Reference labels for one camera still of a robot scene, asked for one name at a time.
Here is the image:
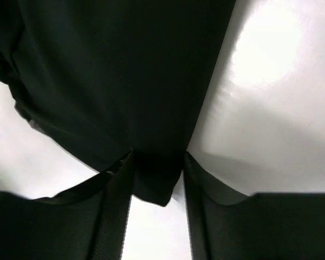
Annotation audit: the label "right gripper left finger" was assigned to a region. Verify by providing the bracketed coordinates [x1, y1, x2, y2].
[0, 153, 134, 260]

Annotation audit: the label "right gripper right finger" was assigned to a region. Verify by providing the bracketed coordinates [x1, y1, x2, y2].
[184, 153, 325, 259]

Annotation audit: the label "black shorts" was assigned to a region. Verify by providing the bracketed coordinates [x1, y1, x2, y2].
[0, 1, 235, 206]

